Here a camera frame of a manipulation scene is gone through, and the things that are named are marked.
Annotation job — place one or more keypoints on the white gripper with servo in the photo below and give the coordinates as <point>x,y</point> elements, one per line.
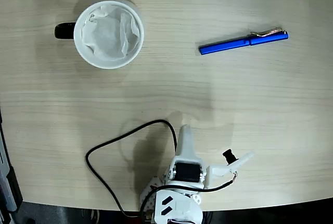
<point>188,172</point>

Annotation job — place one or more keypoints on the blue pen with metal clip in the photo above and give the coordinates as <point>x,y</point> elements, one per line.
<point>226,44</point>

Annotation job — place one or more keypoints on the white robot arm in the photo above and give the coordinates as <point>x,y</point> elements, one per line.
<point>179,208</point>

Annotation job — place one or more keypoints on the white crumpled paper tissue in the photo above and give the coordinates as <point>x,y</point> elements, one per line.
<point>106,34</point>

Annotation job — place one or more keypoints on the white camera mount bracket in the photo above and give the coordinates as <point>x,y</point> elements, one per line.
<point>221,170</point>

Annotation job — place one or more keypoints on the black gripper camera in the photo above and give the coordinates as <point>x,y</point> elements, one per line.
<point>230,156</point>

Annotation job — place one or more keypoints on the grey metal bracket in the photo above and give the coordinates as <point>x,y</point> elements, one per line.
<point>6,182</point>

